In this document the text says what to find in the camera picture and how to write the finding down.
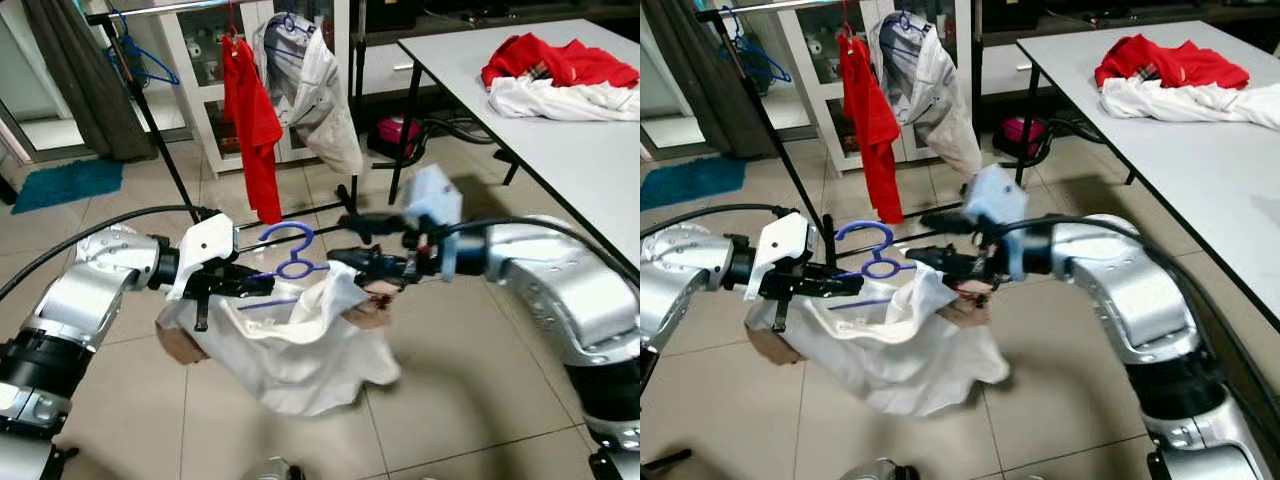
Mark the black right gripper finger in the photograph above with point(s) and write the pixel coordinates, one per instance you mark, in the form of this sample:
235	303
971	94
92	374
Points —
375	226
935	266
955	224
365	266

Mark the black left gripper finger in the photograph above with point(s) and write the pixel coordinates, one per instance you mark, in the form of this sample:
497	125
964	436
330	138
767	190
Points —
843	290
843	276
255	290
255	276

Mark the white shirt brown print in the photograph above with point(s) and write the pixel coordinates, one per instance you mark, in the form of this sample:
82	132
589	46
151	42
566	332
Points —
300	370
900	370

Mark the white knit garment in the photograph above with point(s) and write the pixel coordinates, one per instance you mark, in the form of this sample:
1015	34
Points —
1180	103
560	100

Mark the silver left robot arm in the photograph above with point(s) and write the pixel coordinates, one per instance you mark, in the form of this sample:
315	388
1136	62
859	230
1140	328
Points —
680	270
100	265

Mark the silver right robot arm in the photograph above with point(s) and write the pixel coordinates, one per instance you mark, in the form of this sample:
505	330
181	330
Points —
1150	300
560	290

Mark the red hanger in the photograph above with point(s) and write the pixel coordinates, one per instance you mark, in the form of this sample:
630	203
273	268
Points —
848	20
233	25

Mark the pink vacuum cleaner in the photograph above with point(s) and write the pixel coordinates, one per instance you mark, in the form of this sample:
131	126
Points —
1022	135
398	135

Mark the pale denim garment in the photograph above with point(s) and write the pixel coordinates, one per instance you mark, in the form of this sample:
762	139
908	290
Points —
945	110
325	110

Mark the red t-shirt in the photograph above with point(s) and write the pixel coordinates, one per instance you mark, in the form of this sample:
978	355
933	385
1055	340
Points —
250	120
870	120

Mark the white drawer cabinet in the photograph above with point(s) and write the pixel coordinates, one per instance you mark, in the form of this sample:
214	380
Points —
1005	75
385	80

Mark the teal floor mat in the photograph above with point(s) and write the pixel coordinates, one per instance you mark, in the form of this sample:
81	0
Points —
690	180
65	185

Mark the white glass-door cabinet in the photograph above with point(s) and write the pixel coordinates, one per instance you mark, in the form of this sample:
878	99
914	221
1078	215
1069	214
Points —
180	110
790	110

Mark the grey-white table black legs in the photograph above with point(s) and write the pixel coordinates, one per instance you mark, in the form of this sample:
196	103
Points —
560	150
1200	160

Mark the grey curtain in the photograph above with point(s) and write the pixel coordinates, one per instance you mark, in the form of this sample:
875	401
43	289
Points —
75	80
690	80

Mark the red plaid-lined jacket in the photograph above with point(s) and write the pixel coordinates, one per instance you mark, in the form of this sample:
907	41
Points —
560	60
1170	65

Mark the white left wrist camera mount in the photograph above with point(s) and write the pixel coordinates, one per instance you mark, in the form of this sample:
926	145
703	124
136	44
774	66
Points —
780	250
205	245

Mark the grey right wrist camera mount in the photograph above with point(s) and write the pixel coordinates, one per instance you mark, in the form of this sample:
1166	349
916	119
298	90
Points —
995	200
435	200

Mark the chrome clothes rack black frame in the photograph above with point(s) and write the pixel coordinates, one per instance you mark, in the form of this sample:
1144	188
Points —
776	145
154	120

